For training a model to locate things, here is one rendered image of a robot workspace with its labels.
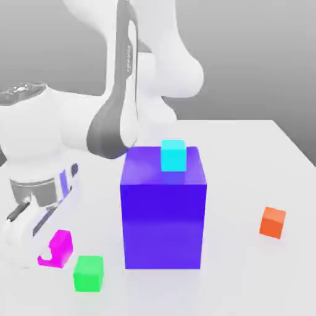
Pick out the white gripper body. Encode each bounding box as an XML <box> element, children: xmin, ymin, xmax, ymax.
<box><xmin>1</xmin><ymin>182</ymin><xmax>80</xmax><ymax>250</ymax></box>

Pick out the small magenta cube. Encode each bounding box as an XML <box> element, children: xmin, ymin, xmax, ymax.
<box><xmin>37</xmin><ymin>229</ymin><xmax>74</xmax><ymax>269</ymax></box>

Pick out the small green cube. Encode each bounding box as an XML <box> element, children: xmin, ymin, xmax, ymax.
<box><xmin>73</xmin><ymin>255</ymin><xmax>104</xmax><ymax>293</ymax></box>

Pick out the small cyan cube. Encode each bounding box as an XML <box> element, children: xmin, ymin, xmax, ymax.
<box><xmin>160</xmin><ymin>139</ymin><xmax>187</xmax><ymax>172</ymax></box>

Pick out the small orange cube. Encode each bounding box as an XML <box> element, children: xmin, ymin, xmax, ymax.
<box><xmin>259</xmin><ymin>206</ymin><xmax>287</xmax><ymax>240</ymax></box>

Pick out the large blue box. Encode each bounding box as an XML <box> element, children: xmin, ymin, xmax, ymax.
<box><xmin>120</xmin><ymin>146</ymin><xmax>207</xmax><ymax>270</ymax></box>

